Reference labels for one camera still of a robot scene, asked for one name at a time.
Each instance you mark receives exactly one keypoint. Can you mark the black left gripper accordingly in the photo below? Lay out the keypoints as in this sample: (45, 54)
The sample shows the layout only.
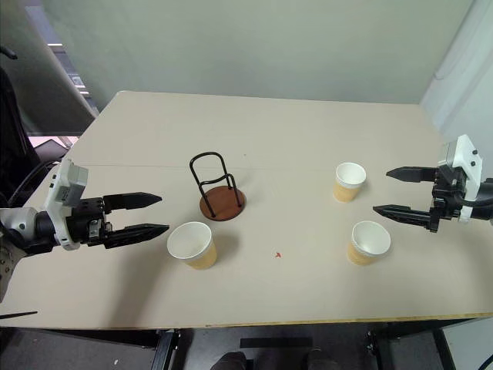
(82, 221)

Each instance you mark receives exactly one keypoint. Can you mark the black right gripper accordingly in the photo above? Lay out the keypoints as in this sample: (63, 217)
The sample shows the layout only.
(447, 190)

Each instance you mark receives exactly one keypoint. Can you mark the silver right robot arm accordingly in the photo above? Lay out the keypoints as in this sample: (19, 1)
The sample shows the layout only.
(486, 200)

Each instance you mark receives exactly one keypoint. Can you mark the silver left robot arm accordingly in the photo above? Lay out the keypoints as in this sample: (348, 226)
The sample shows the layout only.
(21, 231)

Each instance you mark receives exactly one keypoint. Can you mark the yellow paper cup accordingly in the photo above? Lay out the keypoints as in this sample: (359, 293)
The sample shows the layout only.
(367, 243)
(194, 244)
(348, 183)

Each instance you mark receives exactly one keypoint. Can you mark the dark rounded foot shape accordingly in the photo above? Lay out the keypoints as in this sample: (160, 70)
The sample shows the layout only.
(228, 360)

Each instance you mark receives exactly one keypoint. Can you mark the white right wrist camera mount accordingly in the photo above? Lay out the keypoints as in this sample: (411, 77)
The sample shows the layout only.
(464, 162)

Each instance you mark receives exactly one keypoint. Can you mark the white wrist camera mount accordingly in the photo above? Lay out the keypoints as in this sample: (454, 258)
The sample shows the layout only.
(63, 204)
(464, 162)

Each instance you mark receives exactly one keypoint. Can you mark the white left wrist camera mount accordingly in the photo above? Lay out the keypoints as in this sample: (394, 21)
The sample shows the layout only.
(63, 204)

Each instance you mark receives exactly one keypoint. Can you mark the black table frame leg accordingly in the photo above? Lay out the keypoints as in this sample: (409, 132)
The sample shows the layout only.
(163, 348)
(379, 348)

